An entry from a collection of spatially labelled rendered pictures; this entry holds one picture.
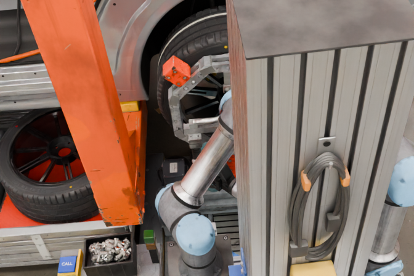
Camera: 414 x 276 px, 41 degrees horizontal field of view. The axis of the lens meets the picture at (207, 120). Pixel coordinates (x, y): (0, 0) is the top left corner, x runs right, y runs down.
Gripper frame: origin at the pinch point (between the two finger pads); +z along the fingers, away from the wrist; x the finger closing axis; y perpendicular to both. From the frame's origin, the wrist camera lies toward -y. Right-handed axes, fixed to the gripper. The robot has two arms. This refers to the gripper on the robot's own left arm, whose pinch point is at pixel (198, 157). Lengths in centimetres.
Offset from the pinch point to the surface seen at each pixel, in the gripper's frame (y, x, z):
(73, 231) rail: 45, -43, 43
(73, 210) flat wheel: 45, -36, 52
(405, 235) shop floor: 83, 74, -66
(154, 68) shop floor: 83, 86, 130
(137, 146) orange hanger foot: 15.1, -3.8, 34.6
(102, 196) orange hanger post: 9.1, -33.7, 21.5
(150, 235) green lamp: 17.1, -30.9, -1.5
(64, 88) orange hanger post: -50, -34, 21
